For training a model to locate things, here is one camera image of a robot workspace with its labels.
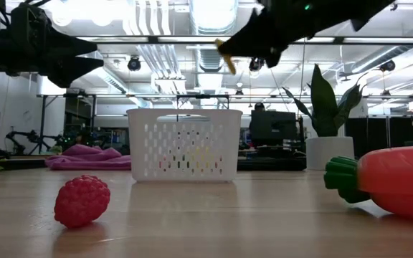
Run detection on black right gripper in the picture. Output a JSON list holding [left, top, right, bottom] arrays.
[[216, 0, 397, 70]]

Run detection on red toy raspberry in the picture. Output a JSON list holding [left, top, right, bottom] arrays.
[[53, 173, 112, 229]]

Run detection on orange toy carrot green top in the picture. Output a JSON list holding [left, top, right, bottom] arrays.
[[323, 145, 413, 222]]

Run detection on black hanging spotlight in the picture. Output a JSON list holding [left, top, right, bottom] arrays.
[[247, 57, 265, 73], [127, 54, 143, 72], [379, 59, 397, 73]]

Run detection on round bright ceiling lamp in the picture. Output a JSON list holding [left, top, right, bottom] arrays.
[[49, 2, 75, 28], [90, 5, 117, 28]]

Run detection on person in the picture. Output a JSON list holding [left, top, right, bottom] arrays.
[[247, 102, 267, 125]]

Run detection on dark storage shelf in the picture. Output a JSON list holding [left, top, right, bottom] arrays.
[[62, 94, 98, 152]]

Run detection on black computer monitor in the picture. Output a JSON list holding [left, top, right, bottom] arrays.
[[250, 110, 298, 142]]

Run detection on green snake plant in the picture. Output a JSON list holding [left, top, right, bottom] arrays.
[[282, 63, 369, 139]]

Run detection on black overhead rig bar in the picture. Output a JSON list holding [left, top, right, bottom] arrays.
[[75, 34, 413, 46]]

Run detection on purple cloth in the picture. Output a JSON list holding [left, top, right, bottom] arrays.
[[44, 143, 133, 171]]

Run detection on black background table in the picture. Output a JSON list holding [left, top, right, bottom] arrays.
[[0, 156, 308, 172]]

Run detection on white plant pot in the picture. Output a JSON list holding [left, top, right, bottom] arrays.
[[305, 136, 356, 171]]

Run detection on white perforated plastic basket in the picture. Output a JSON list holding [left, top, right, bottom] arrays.
[[126, 108, 244, 183]]

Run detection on black partition panels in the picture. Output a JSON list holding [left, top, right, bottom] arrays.
[[345, 111, 413, 159]]

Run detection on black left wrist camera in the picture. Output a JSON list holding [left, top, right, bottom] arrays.
[[10, 2, 49, 55]]

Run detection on silver ceiling duct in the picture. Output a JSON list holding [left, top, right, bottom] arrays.
[[187, 0, 240, 73]]

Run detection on black metal rig frame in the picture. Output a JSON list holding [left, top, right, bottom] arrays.
[[35, 92, 98, 156]]

